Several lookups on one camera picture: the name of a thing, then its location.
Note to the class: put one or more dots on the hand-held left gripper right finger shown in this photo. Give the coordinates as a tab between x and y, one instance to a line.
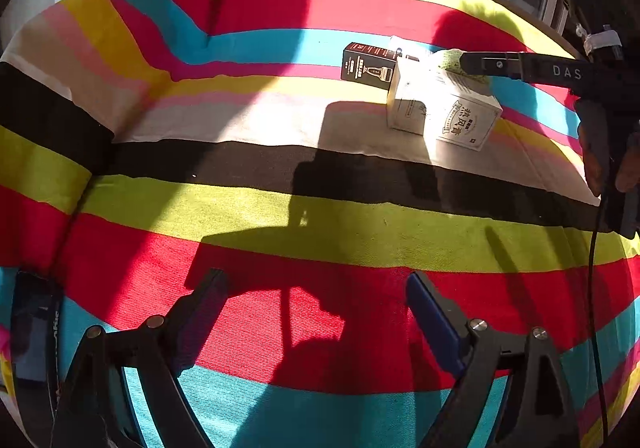
435	323

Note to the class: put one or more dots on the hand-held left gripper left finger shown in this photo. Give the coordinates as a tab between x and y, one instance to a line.
202	315

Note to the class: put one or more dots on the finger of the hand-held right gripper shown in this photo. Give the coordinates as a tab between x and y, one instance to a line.
492	63

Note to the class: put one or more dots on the yellow-green fluffy cloth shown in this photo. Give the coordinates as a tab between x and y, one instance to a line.
447	60

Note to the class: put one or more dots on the person's right hand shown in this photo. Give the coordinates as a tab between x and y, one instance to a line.
594	147

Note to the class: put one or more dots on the white box with green print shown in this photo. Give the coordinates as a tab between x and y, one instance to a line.
450	117

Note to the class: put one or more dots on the flat white box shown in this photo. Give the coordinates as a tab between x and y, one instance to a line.
405	45

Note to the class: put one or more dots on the black box with razor print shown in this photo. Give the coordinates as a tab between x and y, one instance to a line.
365	65

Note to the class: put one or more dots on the striped colourful tablecloth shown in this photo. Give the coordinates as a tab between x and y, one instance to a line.
300	218

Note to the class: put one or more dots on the dark glossy box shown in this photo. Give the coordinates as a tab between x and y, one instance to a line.
30	328

